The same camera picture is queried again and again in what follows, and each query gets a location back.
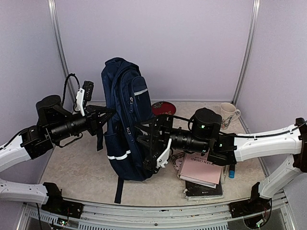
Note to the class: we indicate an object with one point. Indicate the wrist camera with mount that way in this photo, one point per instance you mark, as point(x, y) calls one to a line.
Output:
point(84, 95)
point(162, 160)

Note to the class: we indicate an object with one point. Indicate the white cartoon mug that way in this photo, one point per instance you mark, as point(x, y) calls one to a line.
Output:
point(229, 113)

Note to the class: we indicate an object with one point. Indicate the floral patterned booklet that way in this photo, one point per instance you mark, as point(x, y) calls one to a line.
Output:
point(177, 159)

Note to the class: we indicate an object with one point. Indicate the dark Wuthering Heights book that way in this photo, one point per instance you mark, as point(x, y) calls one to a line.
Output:
point(197, 192)

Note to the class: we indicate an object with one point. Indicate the white marker pen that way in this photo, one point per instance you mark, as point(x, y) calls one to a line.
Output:
point(224, 174)

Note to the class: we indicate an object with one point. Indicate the aluminium frame post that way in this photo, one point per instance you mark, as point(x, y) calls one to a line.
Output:
point(248, 50)
point(56, 30)

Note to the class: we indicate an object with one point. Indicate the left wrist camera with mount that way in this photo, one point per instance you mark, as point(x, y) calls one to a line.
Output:
point(84, 95)

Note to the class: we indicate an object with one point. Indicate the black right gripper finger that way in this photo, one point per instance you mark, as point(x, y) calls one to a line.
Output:
point(151, 126)
point(153, 149)

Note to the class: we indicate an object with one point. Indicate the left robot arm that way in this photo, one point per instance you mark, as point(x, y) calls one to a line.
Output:
point(54, 125)

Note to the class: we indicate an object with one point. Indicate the pink Warm Chord book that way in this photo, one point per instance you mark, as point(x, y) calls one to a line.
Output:
point(196, 169)

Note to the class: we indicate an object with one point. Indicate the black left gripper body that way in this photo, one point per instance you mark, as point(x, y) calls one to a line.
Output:
point(91, 125)

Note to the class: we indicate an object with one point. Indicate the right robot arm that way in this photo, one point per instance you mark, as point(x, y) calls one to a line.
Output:
point(204, 136)

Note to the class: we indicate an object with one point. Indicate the navy blue student backpack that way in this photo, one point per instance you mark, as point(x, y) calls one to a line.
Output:
point(127, 93)

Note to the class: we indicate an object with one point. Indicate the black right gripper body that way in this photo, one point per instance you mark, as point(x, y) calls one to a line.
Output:
point(165, 127)

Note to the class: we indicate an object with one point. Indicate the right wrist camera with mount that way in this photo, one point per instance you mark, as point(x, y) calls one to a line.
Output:
point(162, 160)

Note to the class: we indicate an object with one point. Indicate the left aluminium frame post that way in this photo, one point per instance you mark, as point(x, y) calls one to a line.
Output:
point(56, 30)

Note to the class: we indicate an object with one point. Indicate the red floral round plate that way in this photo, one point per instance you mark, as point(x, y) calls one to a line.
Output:
point(162, 107)

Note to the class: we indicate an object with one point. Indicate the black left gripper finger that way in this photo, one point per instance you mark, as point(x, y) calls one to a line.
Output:
point(99, 136)
point(102, 111)

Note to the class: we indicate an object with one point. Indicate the right aluminium frame post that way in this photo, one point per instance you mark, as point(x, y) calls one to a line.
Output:
point(248, 50)

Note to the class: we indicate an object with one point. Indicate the blue capped black marker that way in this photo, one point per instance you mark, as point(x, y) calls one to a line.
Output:
point(231, 174)

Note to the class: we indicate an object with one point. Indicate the front aluminium rail base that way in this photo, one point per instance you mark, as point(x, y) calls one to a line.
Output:
point(98, 216)

